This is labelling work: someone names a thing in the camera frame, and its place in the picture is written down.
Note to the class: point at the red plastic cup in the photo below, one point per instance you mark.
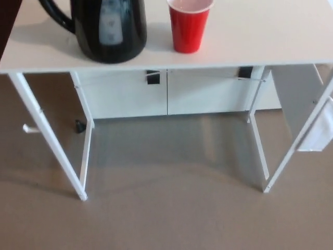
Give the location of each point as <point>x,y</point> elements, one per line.
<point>188,31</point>

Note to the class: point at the white low cabinet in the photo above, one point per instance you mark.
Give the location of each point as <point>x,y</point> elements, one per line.
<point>125,99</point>

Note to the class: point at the small black floor object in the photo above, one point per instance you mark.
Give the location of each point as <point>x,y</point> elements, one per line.
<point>79,127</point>

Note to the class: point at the black electric kettle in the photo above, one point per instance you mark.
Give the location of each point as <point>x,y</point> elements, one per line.
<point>122,26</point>

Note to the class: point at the dark brown wooden panel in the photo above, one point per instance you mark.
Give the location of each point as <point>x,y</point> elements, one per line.
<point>7,20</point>

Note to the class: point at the white table side hook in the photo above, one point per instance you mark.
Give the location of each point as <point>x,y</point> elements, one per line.
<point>30,129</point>

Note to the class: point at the white folding table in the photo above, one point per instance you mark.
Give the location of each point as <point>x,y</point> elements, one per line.
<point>234,31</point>

